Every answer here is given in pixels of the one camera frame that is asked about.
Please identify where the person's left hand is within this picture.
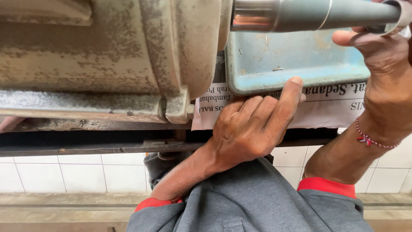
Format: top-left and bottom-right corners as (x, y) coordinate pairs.
(206, 76), (306, 171)

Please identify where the person's right hand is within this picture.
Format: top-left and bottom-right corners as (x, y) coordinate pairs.
(332, 27), (412, 147)

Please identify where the blue metal tray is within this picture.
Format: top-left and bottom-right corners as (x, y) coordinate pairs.
(225, 28), (371, 96)

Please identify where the grey tube with steel sleeve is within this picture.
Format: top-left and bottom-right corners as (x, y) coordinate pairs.
(230, 0), (412, 37)

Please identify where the grey shirt with red cuffs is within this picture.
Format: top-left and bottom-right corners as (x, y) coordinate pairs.
(126, 151), (374, 232)

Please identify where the newspaper sheet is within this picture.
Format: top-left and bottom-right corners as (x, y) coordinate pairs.
(191, 81), (367, 131)

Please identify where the dirty beige machine housing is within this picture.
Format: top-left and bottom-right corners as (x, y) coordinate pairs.
(0, 0), (234, 125)

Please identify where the red white string bracelet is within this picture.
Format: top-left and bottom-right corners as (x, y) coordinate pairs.
(355, 117), (400, 149)

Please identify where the dark metal frame rail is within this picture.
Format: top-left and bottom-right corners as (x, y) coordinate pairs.
(0, 119), (338, 158)

